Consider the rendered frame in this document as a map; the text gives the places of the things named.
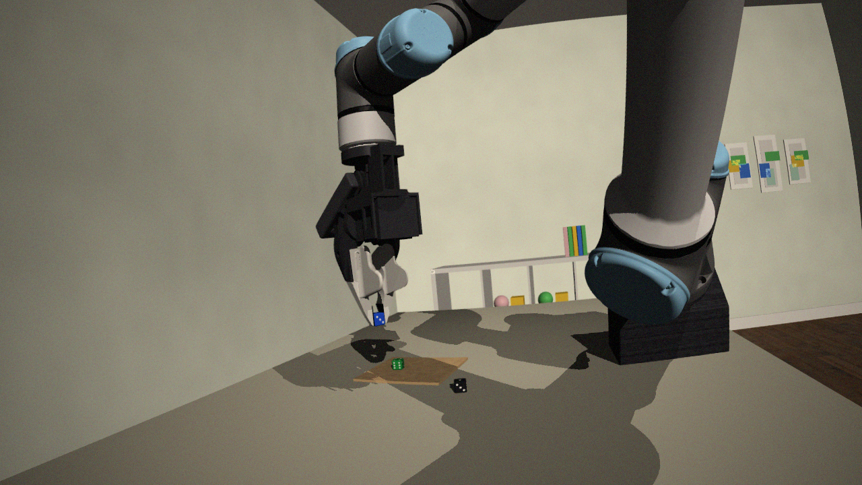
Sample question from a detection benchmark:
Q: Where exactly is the tan mat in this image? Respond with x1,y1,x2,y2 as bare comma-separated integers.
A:
353,357,468,385

